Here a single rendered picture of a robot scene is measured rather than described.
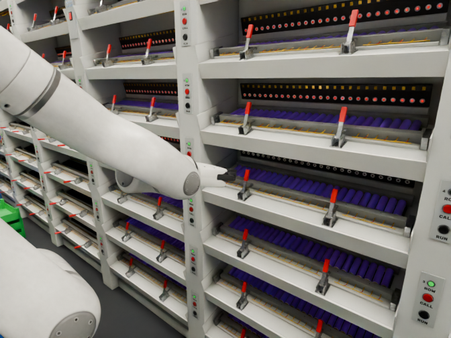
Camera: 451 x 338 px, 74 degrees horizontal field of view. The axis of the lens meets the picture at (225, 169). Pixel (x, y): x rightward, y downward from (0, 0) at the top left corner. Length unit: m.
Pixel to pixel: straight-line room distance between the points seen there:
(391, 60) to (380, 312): 0.58
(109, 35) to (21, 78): 1.14
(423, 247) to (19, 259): 0.72
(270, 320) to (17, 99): 0.92
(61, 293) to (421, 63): 0.72
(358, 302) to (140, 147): 0.66
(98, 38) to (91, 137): 1.08
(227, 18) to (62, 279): 0.85
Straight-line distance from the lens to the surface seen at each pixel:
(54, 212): 2.33
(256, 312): 1.11
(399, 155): 0.70
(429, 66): 0.68
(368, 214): 0.82
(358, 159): 0.72
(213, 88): 0.99
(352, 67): 0.71
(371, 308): 0.89
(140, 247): 1.48
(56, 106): 0.49
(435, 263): 0.76
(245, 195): 0.90
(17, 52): 0.48
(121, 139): 0.52
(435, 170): 0.69
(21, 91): 0.47
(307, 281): 0.93
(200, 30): 0.96
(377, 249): 0.77
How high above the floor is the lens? 1.10
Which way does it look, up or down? 16 degrees down
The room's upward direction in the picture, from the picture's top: straight up
